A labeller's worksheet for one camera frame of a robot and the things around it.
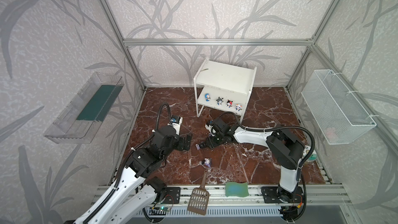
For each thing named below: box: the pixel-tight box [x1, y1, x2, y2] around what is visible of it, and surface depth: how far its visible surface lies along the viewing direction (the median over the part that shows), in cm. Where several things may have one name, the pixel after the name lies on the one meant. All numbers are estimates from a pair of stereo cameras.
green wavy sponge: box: [225, 181, 250, 198], surface depth 76 cm
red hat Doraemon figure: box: [225, 99, 234, 109], surface depth 89 cm
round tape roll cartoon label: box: [302, 145, 318, 162], surface depth 80 cm
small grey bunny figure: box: [216, 96, 224, 106], surface depth 90 cm
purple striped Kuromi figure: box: [204, 158, 212, 168], surface depth 84 cm
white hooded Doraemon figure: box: [235, 103, 243, 112], surface depth 86 cm
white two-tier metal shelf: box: [193, 57, 258, 124], surface depth 85 cm
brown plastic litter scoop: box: [187, 170, 210, 216], surface depth 72 cm
